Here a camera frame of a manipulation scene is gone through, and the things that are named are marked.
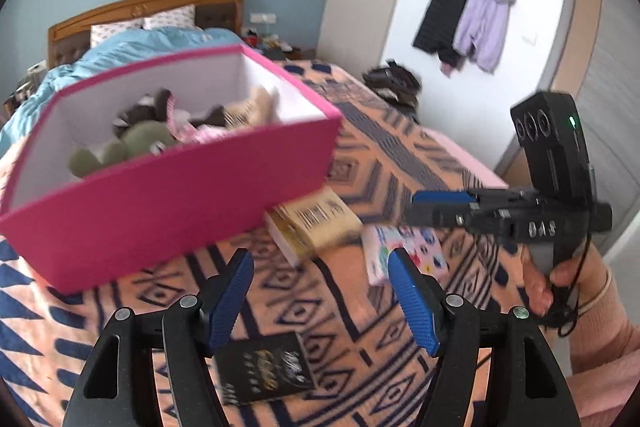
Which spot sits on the cluttered dark bedside table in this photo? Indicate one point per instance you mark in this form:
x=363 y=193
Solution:
x=290 y=52

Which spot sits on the white wall socket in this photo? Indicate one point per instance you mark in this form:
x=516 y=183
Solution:
x=262 y=18

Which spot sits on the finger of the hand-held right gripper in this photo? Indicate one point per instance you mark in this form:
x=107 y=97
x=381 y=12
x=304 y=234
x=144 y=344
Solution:
x=442 y=197
x=440 y=217

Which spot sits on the bedside table with bottles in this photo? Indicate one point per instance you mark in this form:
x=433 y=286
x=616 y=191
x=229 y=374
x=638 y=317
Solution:
x=25 y=89

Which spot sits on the pink brocade pouch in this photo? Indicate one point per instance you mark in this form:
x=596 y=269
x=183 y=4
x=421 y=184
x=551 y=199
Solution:
x=205 y=136

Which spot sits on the white dotted pillow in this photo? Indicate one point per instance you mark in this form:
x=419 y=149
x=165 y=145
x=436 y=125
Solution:
x=115 y=32
x=170 y=18

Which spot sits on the brown plush koala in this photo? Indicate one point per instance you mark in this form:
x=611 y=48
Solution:
x=145 y=109

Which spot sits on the green plush frog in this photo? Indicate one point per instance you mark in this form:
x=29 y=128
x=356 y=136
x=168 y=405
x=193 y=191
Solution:
x=140 y=139

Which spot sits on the person's right hand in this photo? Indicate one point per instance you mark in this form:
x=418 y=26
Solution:
x=542 y=294

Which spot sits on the colourful printed tissue pack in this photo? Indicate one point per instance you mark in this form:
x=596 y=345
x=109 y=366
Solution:
x=380 y=247

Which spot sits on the pink garment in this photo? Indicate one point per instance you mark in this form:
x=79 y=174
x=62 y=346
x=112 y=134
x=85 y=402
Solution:
x=449 y=68

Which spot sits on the red tissue box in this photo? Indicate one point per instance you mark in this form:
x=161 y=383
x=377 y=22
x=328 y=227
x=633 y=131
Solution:
x=251 y=41

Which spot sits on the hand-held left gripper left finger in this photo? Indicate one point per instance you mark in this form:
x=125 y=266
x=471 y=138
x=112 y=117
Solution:
x=232 y=302

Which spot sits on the wooden door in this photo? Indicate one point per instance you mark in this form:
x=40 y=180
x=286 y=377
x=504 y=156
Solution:
x=590 y=32

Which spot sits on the pink cardboard box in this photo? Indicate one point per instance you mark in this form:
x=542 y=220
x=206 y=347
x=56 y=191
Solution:
x=175 y=217

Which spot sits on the wooden bed headboard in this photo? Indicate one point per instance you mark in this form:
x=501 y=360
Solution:
x=150 y=2

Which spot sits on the black cloth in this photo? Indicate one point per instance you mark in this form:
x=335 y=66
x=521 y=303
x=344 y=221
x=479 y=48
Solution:
x=275 y=54

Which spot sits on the yellow tissue pack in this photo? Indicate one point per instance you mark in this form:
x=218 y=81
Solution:
x=320 y=222

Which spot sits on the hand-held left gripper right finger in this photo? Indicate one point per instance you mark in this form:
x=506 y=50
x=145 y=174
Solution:
x=412 y=302

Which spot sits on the black tissue pack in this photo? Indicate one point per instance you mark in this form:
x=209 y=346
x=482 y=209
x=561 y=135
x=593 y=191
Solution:
x=265 y=372

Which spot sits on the orange patterned blanket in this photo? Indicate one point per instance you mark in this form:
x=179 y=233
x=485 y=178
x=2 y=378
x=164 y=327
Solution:
x=325 y=307

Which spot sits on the white wall switch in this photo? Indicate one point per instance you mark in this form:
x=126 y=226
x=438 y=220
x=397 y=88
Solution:
x=529 y=38

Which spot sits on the blue duvet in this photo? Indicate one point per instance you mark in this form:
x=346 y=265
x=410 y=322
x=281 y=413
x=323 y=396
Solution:
x=125 y=47

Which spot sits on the cream plush bear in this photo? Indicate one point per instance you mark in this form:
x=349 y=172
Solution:
x=255 y=104

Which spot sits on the purple hooded coat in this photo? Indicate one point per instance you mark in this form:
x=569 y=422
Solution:
x=487 y=17

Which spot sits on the black padded coat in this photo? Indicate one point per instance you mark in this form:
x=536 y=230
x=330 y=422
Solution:
x=442 y=17

